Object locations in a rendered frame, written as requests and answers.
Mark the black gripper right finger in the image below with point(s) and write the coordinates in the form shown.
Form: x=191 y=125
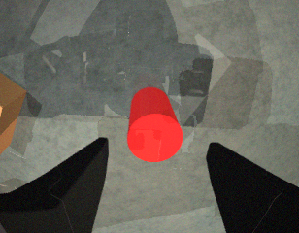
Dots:
x=251 y=199

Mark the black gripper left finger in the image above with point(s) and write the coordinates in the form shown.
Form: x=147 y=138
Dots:
x=65 y=200

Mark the orange square block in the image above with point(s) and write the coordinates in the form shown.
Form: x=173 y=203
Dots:
x=11 y=97

